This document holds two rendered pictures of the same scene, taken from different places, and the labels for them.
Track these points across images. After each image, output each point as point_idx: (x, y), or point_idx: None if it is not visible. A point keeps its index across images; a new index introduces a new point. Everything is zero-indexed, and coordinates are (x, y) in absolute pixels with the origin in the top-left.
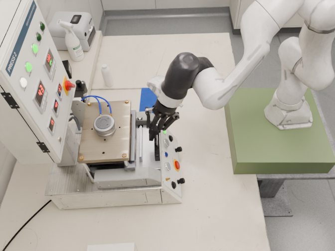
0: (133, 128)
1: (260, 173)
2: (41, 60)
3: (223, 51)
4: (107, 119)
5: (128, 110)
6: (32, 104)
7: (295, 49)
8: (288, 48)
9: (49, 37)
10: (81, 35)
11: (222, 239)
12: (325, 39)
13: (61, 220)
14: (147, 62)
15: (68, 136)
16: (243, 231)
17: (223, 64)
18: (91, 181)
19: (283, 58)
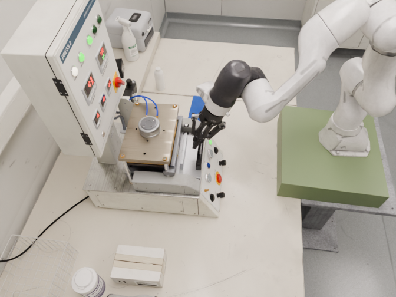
0: (178, 133)
1: (305, 198)
2: (93, 52)
3: (284, 66)
4: (153, 121)
5: (175, 114)
6: (81, 94)
7: (358, 71)
8: (351, 69)
9: (105, 31)
10: (138, 34)
11: (255, 259)
12: (389, 62)
13: (95, 217)
14: (203, 69)
15: (112, 134)
16: (277, 255)
17: (282, 81)
18: (130, 181)
19: (345, 78)
